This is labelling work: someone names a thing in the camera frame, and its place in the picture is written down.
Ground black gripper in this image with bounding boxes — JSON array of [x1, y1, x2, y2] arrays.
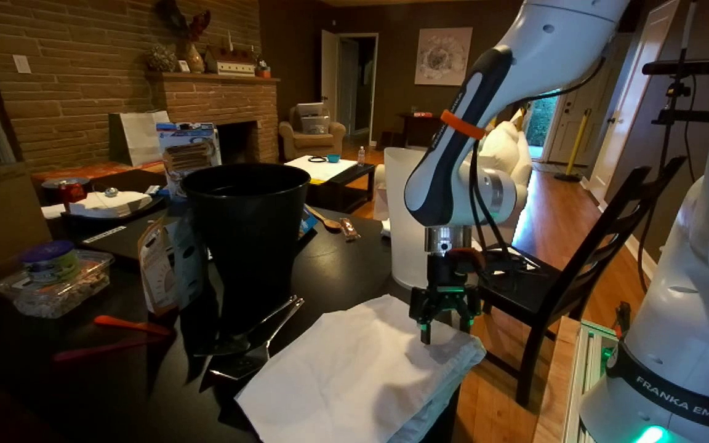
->
[[408, 249, 489, 348]]

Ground white pillow case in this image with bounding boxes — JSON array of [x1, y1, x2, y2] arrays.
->
[[233, 292, 487, 443]]

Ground translucent plastic jar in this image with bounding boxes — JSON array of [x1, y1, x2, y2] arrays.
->
[[381, 146, 456, 291]]

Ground black wooden chair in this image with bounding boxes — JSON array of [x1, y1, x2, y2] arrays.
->
[[477, 156, 689, 408]]

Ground wooden spoon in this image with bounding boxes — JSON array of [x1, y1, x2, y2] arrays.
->
[[303, 204, 365, 243]]

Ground metal tongs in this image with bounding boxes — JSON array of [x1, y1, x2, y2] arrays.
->
[[205, 292, 308, 384]]

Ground dark coffee table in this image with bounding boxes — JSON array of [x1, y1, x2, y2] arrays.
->
[[282, 152, 380, 215]]

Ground black bucket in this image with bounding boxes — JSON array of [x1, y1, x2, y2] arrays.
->
[[180, 160, 312, 332]]

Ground beige armchair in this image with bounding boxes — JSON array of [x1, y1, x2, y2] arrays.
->
[[277, 102, 349, 163]]

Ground open hallway doorway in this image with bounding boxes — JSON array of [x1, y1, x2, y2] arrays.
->
[[321, 29, 381, 144]]

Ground blue snack box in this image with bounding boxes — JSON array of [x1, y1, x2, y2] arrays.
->
[[135, 204, 210, 320]]

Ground blue white paper package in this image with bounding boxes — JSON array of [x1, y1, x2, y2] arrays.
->
[[154, 120, 223, 192]]

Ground orange pen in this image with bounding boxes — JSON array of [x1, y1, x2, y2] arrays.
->
[[92, 313, 178, 343], [50, 337, 158, 370]]

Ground brick fireplace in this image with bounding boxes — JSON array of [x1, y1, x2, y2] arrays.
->
[[147, 68, 282, 167]]

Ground white food container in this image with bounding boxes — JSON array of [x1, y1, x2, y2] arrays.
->
[[66, 188, 158, 221]]

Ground white flat box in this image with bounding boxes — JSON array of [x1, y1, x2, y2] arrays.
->
[[116, 108, 174, 167]]

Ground brick hearth bench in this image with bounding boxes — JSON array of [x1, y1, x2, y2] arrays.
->
[[31, 157, 167, 192]]

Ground vase with flowers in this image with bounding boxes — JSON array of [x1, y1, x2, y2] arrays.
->
[[154, 0, 213, 76]]

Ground clear container blue lid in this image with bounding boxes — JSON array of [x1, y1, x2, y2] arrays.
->
[[0, 238, 116, 323]]

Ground orange cable strap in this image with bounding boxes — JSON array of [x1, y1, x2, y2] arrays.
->
[[439, 108, 487, 140]]

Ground yellow handled broom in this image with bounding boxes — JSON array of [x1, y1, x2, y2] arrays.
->
[[564, 108, 593, 182]]

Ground framed wall picture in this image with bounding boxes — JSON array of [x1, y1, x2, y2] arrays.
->
[[410, 24, 474, 89]]

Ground black camera on stand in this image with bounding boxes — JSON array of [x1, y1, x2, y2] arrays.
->
[[638, 0, 709, 128]]

